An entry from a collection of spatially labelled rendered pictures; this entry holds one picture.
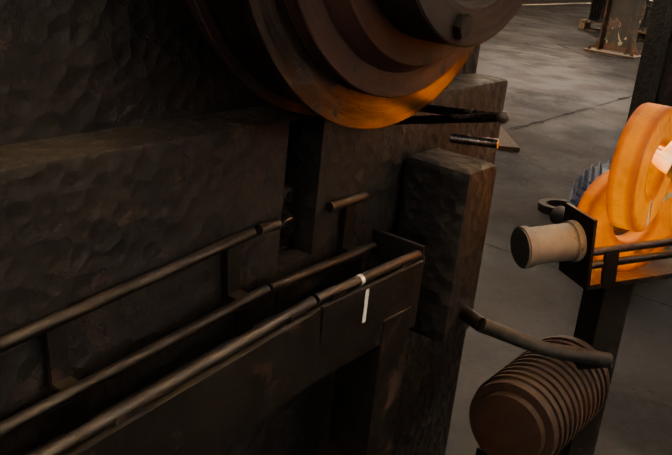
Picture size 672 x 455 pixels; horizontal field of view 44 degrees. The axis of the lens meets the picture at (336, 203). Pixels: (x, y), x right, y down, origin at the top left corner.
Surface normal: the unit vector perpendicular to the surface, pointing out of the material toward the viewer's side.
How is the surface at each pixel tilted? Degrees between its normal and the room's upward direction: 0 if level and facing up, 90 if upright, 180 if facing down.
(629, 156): 71
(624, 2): 90
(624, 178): 88
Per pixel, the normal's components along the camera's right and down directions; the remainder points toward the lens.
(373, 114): 0.78, 0.27
